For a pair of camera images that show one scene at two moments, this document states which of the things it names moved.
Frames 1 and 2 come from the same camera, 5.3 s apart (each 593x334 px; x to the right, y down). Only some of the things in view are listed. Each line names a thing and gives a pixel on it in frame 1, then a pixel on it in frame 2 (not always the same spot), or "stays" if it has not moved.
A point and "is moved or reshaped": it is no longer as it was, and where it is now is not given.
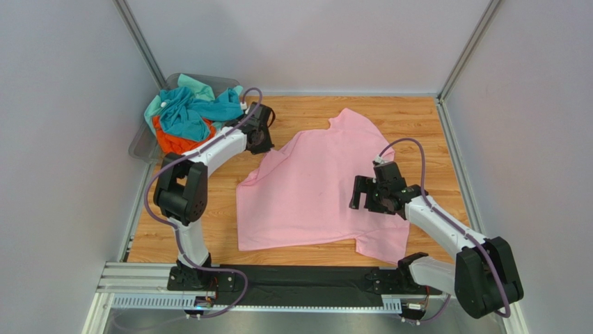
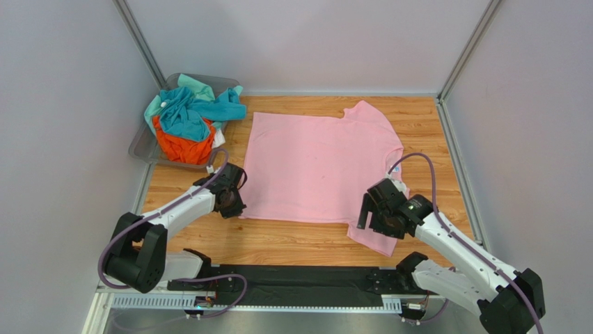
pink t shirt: (298, 193) is moved or reshaped
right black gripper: (365, 195) -> (377, 209)
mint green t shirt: (200, 88) stays
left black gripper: (265, 147) -> (237, 209)
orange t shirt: (169, 144) stays
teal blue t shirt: (183, 113) stays
